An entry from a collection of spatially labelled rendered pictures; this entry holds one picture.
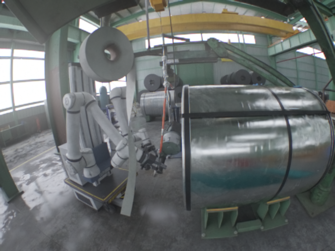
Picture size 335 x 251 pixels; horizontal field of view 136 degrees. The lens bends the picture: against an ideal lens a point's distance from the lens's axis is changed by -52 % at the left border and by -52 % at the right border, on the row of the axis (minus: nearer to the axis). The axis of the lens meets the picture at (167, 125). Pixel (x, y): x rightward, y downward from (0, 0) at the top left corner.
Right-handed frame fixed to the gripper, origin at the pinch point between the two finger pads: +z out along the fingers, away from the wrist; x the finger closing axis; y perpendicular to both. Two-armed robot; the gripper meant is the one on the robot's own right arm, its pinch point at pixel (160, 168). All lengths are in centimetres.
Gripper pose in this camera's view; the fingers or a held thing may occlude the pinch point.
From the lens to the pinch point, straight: 101.0
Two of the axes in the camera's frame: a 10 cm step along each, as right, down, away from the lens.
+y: -1.8, 6.4, -7.5
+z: 8.0, 5.4, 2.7
